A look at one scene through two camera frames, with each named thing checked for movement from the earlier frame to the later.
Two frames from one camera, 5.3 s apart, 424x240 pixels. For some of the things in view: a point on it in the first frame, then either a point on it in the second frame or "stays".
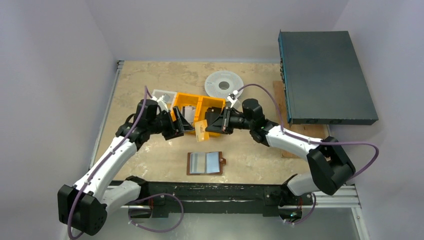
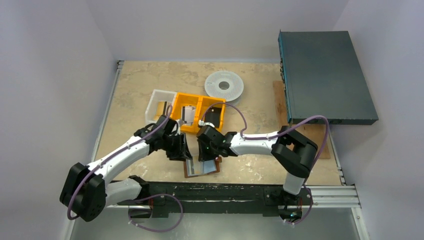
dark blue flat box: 323,82 stays
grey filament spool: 222,83 stays
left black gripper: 182,125 -> 181,152
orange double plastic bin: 201,103 stays
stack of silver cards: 188,112 stays
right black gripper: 224,119 -> 204,149
